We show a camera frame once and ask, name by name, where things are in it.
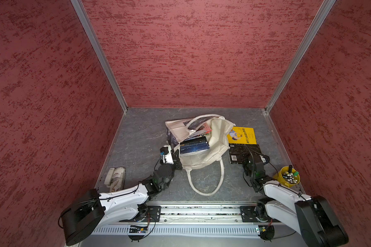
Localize black gold patterned book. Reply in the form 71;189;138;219
229;144;261;165

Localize cream canvas tote bag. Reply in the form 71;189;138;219
165;114;235;197

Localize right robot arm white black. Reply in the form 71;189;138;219
242;150;349;247

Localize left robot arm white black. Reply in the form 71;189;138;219
58;162;182;246

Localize yellow cup with batteries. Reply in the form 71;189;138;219
273;165;301;188

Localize white rolled cloth object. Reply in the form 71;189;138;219
104;167;126;192

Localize red cover book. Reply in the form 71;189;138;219
187;122;212;140

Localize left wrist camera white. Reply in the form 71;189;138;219
160;145;174;165

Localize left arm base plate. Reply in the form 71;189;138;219
122;205;162;222

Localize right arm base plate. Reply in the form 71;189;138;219
240;205;268;223

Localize aluminium front rail frame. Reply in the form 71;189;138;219
91;202;284;238

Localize left circuit board with wires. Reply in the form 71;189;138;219
127;225;150;242

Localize circuit board with wires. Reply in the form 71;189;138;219
127;225;150;242
258;225;275;241

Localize right circuit board with wires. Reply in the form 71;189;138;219
258;225;275;241

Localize right corner aluminium post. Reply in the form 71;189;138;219
264;0;336;116

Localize corner aluminium post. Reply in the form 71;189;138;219
71;0;128;113
264;0;336;116

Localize left corner aluminium post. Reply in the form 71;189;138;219
71;0;128;113

